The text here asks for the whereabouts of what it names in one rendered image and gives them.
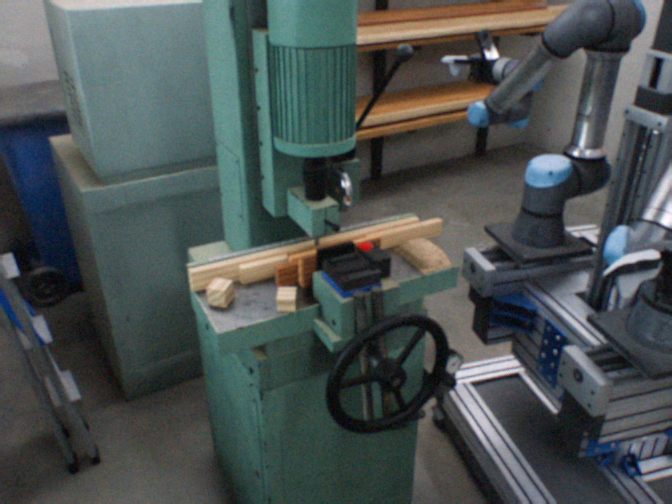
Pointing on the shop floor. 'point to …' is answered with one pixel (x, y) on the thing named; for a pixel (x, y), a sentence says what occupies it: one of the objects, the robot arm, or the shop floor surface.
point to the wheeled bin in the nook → (38, 189)
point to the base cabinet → (306, 436)
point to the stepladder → (24, 334)
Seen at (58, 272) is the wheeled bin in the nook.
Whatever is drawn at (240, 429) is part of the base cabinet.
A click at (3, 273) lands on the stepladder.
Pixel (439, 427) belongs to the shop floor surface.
